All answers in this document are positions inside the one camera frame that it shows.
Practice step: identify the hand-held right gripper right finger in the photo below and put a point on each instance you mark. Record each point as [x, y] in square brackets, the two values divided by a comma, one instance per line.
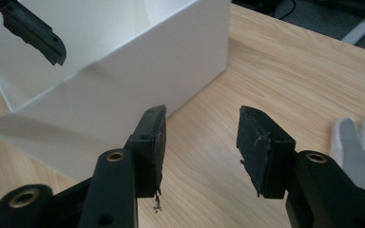
[266, 158]

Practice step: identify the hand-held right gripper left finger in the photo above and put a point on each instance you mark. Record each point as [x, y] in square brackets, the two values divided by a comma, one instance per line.
[150, 152]

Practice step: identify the white plastic box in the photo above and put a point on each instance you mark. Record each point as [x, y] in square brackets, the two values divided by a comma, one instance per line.
[139, 79]

